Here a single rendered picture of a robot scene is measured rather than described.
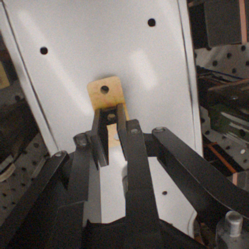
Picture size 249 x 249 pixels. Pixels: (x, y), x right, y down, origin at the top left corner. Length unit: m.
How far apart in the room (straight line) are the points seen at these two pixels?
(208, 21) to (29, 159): 0.62
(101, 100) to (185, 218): 0.28
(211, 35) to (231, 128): 0.13
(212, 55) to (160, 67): 0.38
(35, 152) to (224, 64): 0.65
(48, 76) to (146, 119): 0.14
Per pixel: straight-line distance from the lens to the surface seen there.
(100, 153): 0.15
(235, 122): 0.27
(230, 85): 0.37
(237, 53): 0.65
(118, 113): 0.18
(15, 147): 0.27
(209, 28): 0.29
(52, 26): 0.25
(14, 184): 0.78
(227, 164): 0.40
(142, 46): 0.24
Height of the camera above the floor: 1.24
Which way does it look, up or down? 67 degrees down
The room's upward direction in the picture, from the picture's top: 169 degrees clockwise
